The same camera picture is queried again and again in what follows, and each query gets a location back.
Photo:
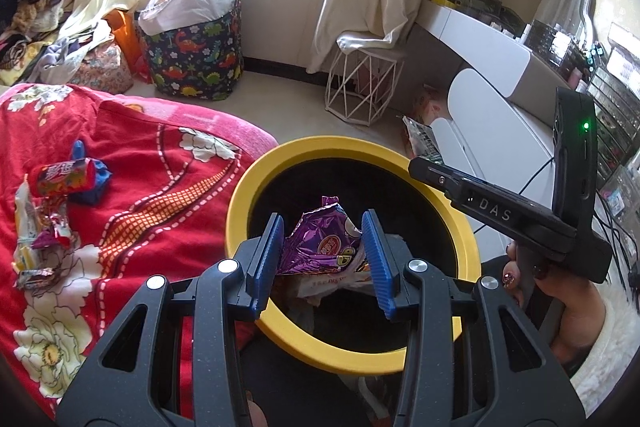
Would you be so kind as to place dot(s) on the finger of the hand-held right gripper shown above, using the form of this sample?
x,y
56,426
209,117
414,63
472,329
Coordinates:
x,y
435,177

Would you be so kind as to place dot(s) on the person's right forearm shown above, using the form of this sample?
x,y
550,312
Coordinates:
x,y
610,357

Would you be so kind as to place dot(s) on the red floral blanket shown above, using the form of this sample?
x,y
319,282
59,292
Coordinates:
x,y
150,187

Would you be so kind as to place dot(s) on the silver green snack packet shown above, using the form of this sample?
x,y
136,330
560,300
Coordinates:
x,y
422,139

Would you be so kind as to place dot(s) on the lilac garment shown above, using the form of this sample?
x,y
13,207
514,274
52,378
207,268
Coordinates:
x,y
65,52

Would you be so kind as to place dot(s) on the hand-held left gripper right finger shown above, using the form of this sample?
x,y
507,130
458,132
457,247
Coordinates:
x,y
380,267

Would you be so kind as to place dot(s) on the striped candy wrapper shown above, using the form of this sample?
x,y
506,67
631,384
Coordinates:
x,y
37,279

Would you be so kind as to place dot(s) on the dinosaur print laundry basket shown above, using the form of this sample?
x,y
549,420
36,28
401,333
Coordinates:
x,y
200,62

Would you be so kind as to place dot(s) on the person's left hand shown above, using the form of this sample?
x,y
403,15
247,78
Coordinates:
x,y
257,414

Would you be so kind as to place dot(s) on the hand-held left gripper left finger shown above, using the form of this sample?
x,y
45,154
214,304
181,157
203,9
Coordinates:
x,y
265,257

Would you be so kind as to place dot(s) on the purple snack bag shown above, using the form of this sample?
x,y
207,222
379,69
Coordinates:
x,y
320,242

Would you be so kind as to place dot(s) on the person's right hand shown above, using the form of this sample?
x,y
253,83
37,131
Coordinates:
x,y
565,317

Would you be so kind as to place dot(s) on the white printed wrapper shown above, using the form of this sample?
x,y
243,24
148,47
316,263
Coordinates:
x,y
35,222

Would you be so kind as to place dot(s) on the pink floral bag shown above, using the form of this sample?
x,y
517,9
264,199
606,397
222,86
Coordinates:
x,y
102,69

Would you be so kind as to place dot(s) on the white cloth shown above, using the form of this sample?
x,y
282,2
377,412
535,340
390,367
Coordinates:
x,y
195,7

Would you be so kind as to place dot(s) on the orange bag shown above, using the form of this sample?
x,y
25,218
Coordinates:
x,y
127,37

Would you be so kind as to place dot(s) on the white window bench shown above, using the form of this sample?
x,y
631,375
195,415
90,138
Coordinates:
x,y
280,17

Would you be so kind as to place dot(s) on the person's black trouser leg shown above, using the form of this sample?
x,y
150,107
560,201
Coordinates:
x,y
300,387

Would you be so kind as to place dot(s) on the brown patterned blanket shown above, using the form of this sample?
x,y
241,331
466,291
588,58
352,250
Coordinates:
x,y
20,54

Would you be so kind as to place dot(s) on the yellow rimmed black trash bin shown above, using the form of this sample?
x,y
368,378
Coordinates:
x,y
350,147

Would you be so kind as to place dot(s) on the white chair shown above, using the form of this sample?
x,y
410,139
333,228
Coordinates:
x,y
500,127

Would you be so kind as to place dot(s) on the small purple candy wrapper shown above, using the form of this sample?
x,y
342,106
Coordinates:
x,y
55,237

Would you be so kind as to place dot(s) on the clear drawer organizer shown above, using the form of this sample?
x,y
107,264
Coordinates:
x,y
617,107

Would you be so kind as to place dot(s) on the red snack tube packet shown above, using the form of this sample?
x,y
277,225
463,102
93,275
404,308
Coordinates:
x,y
62,177

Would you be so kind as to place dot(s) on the printed cardboard box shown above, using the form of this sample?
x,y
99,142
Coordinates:
x,y
430,104

